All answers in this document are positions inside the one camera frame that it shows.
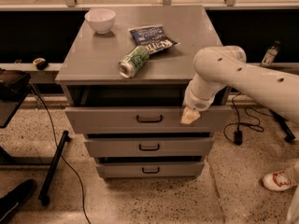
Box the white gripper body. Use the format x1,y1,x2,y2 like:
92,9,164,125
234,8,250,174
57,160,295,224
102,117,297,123
183,90,214,111

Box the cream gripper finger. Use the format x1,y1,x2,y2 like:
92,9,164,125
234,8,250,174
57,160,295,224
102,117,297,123
181,106,201,125

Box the grey top drawer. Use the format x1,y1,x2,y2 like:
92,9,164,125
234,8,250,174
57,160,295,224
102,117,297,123
65,106,231,134

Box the grey drawer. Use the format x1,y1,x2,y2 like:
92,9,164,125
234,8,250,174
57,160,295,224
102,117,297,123
65,106,231,134
96,161,205,179
84,137,213,158

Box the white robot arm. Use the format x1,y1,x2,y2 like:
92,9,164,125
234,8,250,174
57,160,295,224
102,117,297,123
181,46,299,124

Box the grey middle drawer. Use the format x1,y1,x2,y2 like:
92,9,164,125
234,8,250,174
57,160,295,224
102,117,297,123
84,137,213,158

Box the grey bottom drawer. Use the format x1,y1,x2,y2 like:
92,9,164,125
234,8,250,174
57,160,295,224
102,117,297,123
96,161,205,179

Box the grey drawer cabinet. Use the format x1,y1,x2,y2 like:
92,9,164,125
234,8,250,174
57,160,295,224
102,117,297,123
56,6,231,179

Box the green soda can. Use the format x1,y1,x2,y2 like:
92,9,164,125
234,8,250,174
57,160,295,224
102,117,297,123
119,46,150,78

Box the blue chip bag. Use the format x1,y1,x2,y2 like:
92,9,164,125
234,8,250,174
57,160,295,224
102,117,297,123
129,24,178,54

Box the clear bottle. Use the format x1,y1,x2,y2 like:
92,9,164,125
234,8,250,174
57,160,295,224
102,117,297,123
261,40,280,67

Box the black chair leg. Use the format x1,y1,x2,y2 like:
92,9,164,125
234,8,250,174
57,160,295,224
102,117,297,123
271,111,295,143

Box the white red sneaker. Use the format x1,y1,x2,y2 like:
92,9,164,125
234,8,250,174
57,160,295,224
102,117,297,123
261,170,297,191

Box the white bowl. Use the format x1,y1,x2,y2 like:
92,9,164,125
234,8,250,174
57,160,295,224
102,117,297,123
84,8,116,34

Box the black stand leg with wheel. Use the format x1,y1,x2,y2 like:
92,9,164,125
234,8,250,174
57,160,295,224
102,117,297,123
38,131,71,206

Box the yellow tape measure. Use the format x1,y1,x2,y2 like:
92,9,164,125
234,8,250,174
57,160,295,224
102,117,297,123
33,58,49,70

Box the black tray on stand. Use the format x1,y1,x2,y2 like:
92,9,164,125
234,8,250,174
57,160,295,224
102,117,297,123
0,68,31,129

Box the black shoe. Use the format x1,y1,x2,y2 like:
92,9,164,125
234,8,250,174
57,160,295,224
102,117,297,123
0,179,36,224

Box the black power cable with adapter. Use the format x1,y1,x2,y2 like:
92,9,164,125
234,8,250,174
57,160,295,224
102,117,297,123
222,91,265,146

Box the black floor cable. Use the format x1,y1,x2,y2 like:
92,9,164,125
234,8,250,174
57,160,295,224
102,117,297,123
30,83,92,224

